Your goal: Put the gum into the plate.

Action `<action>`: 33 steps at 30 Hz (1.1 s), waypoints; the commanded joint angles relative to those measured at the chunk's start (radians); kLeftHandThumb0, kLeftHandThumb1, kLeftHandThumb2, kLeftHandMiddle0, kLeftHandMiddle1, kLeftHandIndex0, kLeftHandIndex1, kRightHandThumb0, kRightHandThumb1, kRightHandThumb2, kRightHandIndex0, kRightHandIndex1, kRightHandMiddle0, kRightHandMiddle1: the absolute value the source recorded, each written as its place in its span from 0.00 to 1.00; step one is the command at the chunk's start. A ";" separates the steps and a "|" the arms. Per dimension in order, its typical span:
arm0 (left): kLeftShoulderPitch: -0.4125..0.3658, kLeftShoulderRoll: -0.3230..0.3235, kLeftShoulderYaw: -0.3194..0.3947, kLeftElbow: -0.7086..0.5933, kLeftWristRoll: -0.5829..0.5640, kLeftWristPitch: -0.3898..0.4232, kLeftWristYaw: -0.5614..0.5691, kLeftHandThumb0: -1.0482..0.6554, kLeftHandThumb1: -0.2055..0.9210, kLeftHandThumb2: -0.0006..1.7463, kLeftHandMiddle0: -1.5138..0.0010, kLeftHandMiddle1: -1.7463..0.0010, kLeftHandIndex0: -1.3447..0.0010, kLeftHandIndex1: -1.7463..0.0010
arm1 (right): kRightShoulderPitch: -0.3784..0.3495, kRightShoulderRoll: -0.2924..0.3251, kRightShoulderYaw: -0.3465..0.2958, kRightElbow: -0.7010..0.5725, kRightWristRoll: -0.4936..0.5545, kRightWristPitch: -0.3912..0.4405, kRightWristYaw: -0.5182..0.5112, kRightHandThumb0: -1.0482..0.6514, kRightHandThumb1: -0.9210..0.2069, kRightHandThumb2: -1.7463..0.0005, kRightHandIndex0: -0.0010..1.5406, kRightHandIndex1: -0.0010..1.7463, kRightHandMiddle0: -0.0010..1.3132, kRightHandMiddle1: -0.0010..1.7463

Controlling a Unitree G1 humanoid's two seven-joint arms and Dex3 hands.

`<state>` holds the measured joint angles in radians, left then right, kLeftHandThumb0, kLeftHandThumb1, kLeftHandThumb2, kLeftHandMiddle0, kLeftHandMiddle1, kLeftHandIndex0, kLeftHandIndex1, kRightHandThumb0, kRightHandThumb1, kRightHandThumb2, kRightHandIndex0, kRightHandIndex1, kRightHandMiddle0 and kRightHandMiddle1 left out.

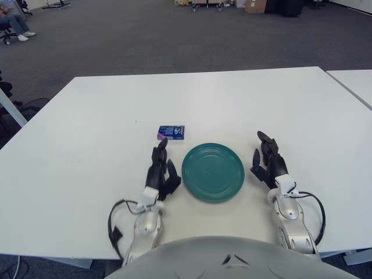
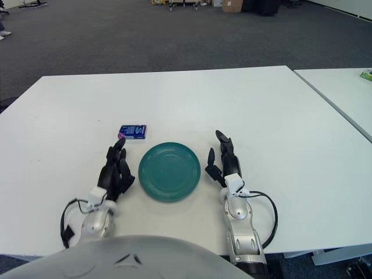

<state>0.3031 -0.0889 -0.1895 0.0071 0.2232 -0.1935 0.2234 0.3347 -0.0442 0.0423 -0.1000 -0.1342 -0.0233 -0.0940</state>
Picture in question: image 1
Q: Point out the brown cardboard box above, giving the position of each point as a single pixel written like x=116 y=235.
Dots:
x=255 y=5

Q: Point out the black floor stand base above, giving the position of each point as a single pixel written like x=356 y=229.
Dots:
x=59 y=4

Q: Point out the white slanted table leg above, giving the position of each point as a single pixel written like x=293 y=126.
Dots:
x=11 y=110

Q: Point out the seated person in jeans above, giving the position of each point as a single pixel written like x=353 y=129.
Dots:
x=17 y=24

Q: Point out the white storage box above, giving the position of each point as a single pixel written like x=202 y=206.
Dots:
x=240 y=3

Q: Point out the blue gum pack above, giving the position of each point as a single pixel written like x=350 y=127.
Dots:
x=171 y=132

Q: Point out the white table foot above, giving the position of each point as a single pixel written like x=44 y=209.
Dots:
x=82 y=262
x=359 y=257

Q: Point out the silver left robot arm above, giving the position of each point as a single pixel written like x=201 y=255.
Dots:
x=146 y=223

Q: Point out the black cabinet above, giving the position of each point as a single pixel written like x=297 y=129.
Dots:
x=286 y=7

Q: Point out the grey robot torso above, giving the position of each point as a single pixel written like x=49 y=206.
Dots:
x=203 y=261

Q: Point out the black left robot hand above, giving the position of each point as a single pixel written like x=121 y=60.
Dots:
x=158 y=177

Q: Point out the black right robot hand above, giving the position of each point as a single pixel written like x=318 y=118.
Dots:
x=277 y=167

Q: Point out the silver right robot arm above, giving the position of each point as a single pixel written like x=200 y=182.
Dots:
x=290 y=215

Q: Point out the wheeled metal cart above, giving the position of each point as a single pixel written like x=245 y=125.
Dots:
x=209 y=3

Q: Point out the teal round plate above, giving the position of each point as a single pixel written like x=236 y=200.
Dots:
x=212 y=174

